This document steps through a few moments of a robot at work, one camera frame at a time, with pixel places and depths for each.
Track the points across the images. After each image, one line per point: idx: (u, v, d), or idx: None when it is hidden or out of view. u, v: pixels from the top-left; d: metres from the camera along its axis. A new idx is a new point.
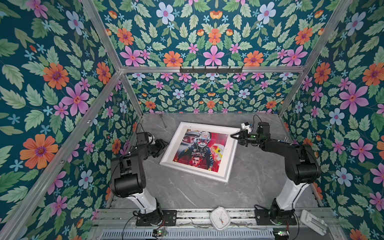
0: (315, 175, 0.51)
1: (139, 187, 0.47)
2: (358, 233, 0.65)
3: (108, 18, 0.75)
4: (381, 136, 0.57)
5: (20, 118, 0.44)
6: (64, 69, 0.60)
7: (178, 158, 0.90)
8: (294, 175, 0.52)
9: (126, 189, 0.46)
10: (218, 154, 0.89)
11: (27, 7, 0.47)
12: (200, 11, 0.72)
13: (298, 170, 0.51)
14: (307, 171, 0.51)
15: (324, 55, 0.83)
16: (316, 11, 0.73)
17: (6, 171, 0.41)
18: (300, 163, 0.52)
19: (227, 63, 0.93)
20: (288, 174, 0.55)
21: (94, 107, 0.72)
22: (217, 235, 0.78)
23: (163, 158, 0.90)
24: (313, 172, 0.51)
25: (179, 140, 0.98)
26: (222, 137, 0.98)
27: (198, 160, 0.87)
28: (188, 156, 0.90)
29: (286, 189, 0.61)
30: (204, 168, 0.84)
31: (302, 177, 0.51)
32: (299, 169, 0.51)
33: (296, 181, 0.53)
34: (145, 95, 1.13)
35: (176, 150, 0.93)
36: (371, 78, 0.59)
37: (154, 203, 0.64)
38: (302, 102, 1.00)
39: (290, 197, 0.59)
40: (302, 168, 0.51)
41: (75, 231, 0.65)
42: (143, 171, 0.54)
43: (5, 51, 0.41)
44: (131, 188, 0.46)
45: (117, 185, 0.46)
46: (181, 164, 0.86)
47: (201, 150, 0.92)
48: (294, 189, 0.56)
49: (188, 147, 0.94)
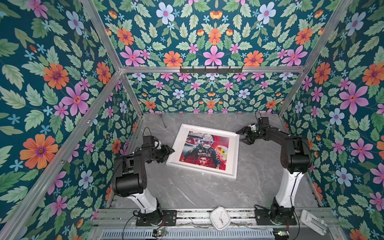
0: (308, 164, 0.56)
1: (140, 188, 0.47)
2: (358, 233, 0.65)
3: (108, 18, 0.75)
4: (381, 136, 0.57)
5: (20, 118, 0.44)
6: (64, 69, 0.60)
7: (185, 157, 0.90)
8: (286, 164, 0.58)
9: (126, 188, 0.46)
10: (223, 154, 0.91)
11: (28, 7, 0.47)
12: (200, 11, 0.72)
13: (291, 159, 0.56)
14: (299, 160, 0.56)
15: (324, 55, 0.83)
16: (316, 11, 0.73)
17: (6, 171, 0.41)
18: (294, 153, 0.56)
19: (227, 63, 0.93)
20: (283, 164, 0.60)
21: (94, 107, 0.72)
22: (217, 235, 0.78)
23: (168, 159, 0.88)
24: (305, 161, 0.56)
25: (183, 141, 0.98)
26: (224, 140, 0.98)
27: (205, 159, 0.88)
28: (194, 156, 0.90)
29: (284, 183, 0.63)
30: (211, 166, 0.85)
31: (294, 166, 0.56)
32: (292, 157, 0.56)
33: (290, 170, 0.57)
34: (145, 95, 1.13)
35: (181, 150, 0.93)
36: (371, 78, 0.59)
37: (154, 204, 0.64)
38: (302, 102, 1.00)
39: (287, 190, 0.61)
40: (295, 157, 0.56)
41: (75, 231, 0.65)
42: (144, 172, 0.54)
43: (5, 51, 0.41)
44: (131, 188, 0.46)
45: (118, 183, 0.46)
46: (188, 164, 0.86)
47: (207, 150, 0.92)
48: (290, 180, 0.59)
49: (193, 148, 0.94)
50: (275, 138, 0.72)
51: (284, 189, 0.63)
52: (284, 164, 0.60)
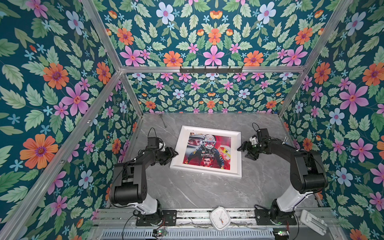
0: (323, 184, 0.48)
1: (139, 199, 0.44)
2: (358, 233, 0.65)
3: (108, 18, 0.75)
4: (381, 136, 0.57)
5: (20, 118, 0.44)
6: (64, 69, 0.60)
7: (189, 160, 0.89)
8: (300, 185, 0.49)
9: (125, 198, 0.44)
10: (226, 153, 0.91)
11: (28, 7, 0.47)
12: (200, 11, 0.72)
13: (305, 180, 0.48)
14: (314, 180, 0.48)
15: (324, 55, 0.83)
16: (316, 11, 0.73)
17: (6, 171, 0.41)
18: (307, 172, 0.49)
19: (227, 63, 0.93)
20: (294, 184, 0.52)
21: (94, 107, 0.72)
22: (217, 235, 0.78)
23: (172, 162, 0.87)
24: (320, 181, 0.48)
25: (185, 143, 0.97)
26: (226, 139, 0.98)
27: (209, 160, 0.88)
28: (198, 157, 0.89)
29: (289, 193, 0.59)
30: (216, 167, 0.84)
31: (309, 187, 0.48)
32: (305, 178, 0.48)
33: (303, 190, 0.48)
34: (145, 95, 1.13)
35: (184, 152, 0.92)
36: (371, 78, 0.59)
37: (154, 207, 0.63)
38: (302, 102, 1.00)
39: (292, 202, 0.58)
40: (309, 178, 0.48)
41: (75, 231, 0.65)
42: (145, 182, 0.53)
43: (5, 51, 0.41)
44: (130, 198, 0.44)
45: (117, 192, 0.44)
46: (193, 166, 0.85)
47: (210, 151, 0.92)
48: (298, 196, 0.53)
49: (196, 149, 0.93)
50: (280, 152, 0.63)
51: (288, 199, 0.60)
52: (296, 184, 0.51)
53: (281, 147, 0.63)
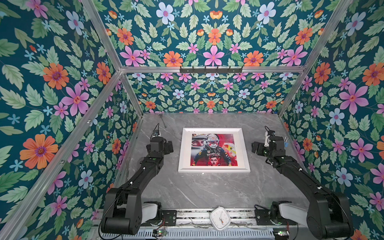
0: (346, 232, 0.41)
1: (129, 231, 0.40)
2: (358, 233, 0.65)
3: (108, 18, 0.75)
4: (381, 136, 0.57)
5: (20, 118, 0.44)
6: (64, 69, 0.60)
7: (195, 161, 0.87)
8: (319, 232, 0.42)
9: (115, 228, 0.40)
10: (232, 150, 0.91)
11: (28, 7, 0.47)
12: (200, 11, 0.72)
13: (326, 229, 0.41)
14: (335, 227, 0.41)
15: (324, 55, 0.83)
16: (316, 11, 0.73)
17: (6, 171, 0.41)
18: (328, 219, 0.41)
19: (227, 63, 0.93)
20: (312, 227, 0.45)
21: (94, 107, 0.72)
22: (217, 235, 0.78)
23: (180, 166, 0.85)
24: (342, 227, 0.41)
25: (189, 144, 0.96)
26: (229, 137, 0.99)
27: (215, 159, 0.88)
28: (205, 158, 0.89)
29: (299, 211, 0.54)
30: (224, 165, 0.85)
31: (329, 235, 0.40)
32: (326, 223, 0.41)
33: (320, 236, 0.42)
34: (145, 95, 1.13)
35: (189, 154, 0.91)
36: (371, 78, 0.59)
37: (154, 212, 0.63)
38: (302, 102, 1.00)
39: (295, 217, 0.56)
40: (329, 224, 0.41)
41: (75, 231, 0.65)
42: (139, 211, 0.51)
43: (5, 51, 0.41)
44: (120, 229, 0.40)
45: (107, 221, 0.40)
46: (201, 166, 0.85)
47: (215, 150, 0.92)
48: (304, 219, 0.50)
49: (201, 150, 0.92)
50: (295, 181, 0.55)
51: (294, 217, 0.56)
52: (314, 228, 0.44)
53: (296, 176, 0.54)
